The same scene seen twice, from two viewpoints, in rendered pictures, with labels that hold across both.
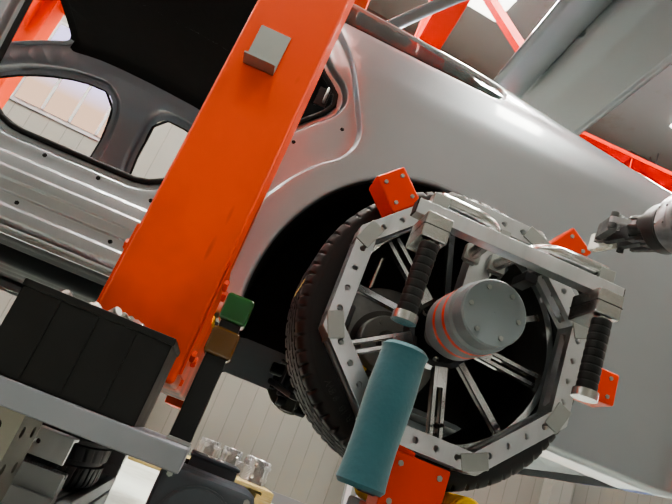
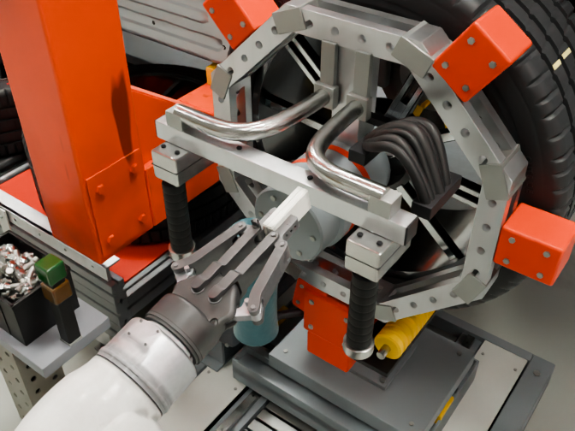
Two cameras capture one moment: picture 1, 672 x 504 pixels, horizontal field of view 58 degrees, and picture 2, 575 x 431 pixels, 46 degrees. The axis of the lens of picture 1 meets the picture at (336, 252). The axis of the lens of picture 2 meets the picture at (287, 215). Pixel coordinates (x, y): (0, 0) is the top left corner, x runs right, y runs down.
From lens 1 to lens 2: 139 cm
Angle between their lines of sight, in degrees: 70
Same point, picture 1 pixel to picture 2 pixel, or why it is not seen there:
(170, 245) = (49, 171)
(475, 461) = (380, 311)
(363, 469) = (237, 330)
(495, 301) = not seen: hidden behind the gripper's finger
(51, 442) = (97, 268)
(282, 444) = not seen: outside the picture
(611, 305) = (362, 263)
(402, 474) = (316, 310)
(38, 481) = (103, 287)
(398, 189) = (227, 17)
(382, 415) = not seen: hidden behind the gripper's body
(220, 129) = (16, 63)
